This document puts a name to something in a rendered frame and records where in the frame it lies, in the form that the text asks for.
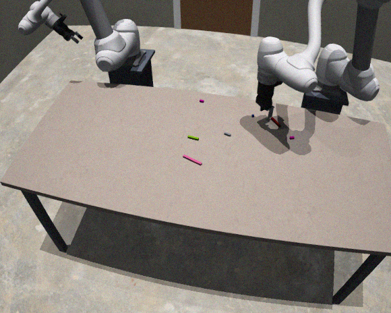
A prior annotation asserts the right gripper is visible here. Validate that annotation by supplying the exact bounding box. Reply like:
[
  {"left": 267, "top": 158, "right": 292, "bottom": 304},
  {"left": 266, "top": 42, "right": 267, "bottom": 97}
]
[{"left": 45, "top": 13, "right": 83, "bottom": 44}]

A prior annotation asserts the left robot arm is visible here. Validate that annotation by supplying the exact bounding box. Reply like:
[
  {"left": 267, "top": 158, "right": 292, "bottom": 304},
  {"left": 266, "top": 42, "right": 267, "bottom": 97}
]
[{"left": 257, "top": 0, "right": 391, "bottom": 101}]

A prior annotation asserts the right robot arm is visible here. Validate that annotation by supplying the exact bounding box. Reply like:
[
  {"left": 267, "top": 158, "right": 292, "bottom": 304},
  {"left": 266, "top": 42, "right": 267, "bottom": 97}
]
[{"left": 18, "top": 0, "right": 146, "bottom": 72}]

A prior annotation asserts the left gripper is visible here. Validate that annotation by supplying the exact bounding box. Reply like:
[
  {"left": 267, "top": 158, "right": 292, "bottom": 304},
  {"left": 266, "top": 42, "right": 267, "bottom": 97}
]
[{"left": 255, "top": 70, "right": 283, "bottom": 118}]

